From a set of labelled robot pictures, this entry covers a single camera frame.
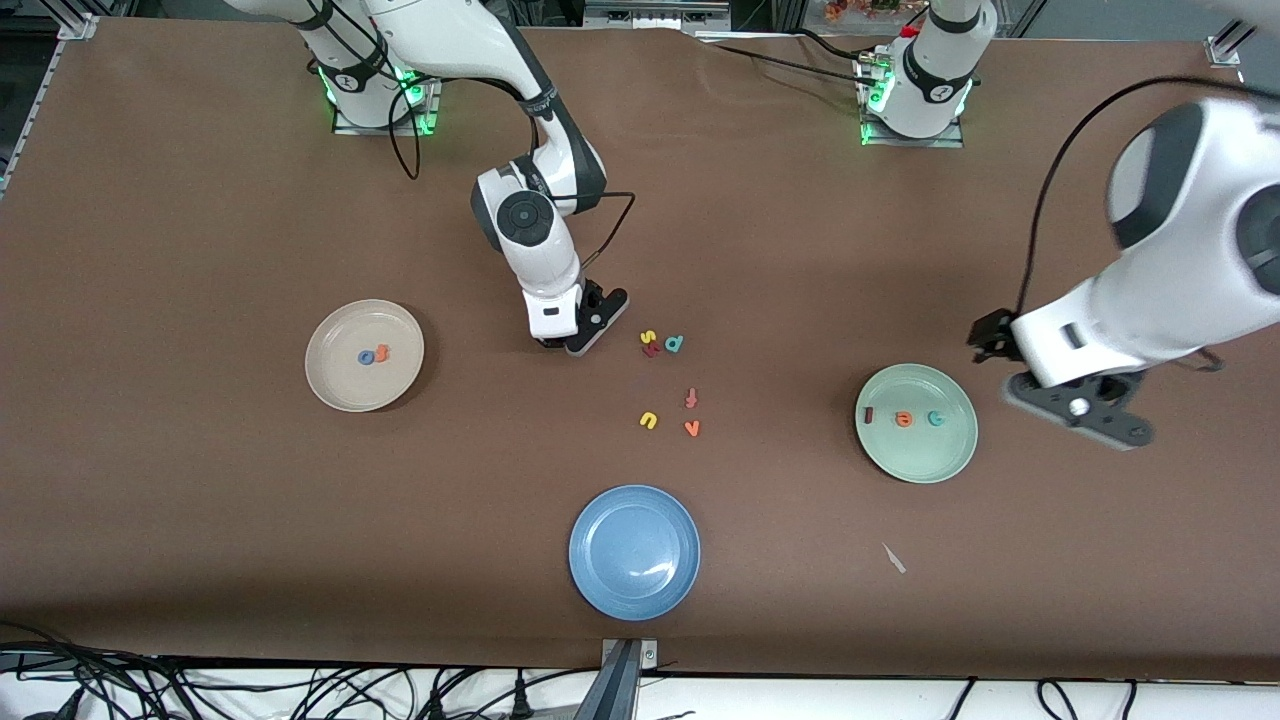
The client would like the light green plate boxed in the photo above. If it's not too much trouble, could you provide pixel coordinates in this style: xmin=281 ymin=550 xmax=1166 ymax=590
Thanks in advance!
xmin=854 ymin=363 xmax=979 ymax=485

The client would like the beige brown plate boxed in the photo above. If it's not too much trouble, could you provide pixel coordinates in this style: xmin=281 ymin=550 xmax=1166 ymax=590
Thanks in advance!
xmin=304 ymin=299 xmax=426 ymax=414

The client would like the blue plate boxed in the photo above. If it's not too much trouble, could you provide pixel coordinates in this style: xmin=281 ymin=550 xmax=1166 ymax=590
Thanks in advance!
xmin=568 ymin=485 xmax=701 ymax=622

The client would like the grey box behind table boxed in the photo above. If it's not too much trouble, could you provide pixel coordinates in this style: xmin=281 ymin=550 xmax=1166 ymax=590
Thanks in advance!
xmin=583 ymin=0 xmax=733 ymax=33

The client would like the brown table cover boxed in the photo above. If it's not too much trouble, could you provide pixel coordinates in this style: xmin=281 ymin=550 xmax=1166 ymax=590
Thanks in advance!
xmin=0 ymin=18 xmax=1280 ymax=683

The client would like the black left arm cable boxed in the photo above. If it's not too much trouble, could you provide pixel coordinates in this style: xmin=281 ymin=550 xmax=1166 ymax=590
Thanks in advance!
xmin=1014 ymin=74 xmax=1280 ymax=313

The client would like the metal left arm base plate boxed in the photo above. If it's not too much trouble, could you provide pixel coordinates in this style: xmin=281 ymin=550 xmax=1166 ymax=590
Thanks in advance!
xmin=858 ymin=55 xmax=966 ymax=150

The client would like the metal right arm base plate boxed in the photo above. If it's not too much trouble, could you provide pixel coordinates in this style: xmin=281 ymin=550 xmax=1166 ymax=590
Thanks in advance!
xmin=332 ymin=70 xmax=442 ymax=137

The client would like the black cable to arm base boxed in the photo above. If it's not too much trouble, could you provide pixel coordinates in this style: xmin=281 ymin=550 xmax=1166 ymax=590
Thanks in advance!
xmin=790 ymin=28 xmax=881 ymax=63
xmin=700 ymin=40 xmax=881 ymax=87

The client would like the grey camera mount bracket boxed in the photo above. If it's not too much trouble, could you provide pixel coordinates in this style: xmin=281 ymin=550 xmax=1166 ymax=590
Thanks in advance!
xmin=597 ymin=638 xmax=660 ymax=720

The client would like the aluminium frame corner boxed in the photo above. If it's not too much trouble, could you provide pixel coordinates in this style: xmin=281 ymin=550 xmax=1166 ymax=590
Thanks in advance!
xmin=1204 ymin=20 xmax=1263 ymax=69
xmin=0 ymin=14 xmax=101 ymax=196

